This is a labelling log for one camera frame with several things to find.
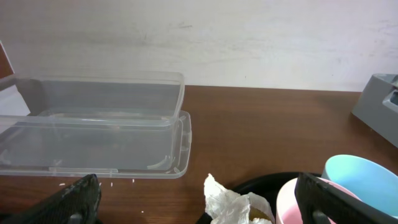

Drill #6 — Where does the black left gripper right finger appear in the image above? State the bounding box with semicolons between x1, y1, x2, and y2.
294;173;397;224

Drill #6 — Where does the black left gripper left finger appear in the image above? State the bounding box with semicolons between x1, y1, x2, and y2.
1;174;101;224

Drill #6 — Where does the pink cup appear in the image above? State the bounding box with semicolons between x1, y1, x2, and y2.
275;177;361;224

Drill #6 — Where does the light blue cup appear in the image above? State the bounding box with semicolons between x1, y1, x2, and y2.
322;154;398;218

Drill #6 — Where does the white tissue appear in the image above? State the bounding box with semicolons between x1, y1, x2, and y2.
204;174;275;224

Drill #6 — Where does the clear plastic waste bin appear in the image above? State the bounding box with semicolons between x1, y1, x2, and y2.
1;72;192;179

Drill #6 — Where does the grey dishwasher rack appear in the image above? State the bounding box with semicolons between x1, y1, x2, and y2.
352;74;397;146

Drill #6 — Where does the round black tray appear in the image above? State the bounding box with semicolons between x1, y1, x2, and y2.
197;172;299;224

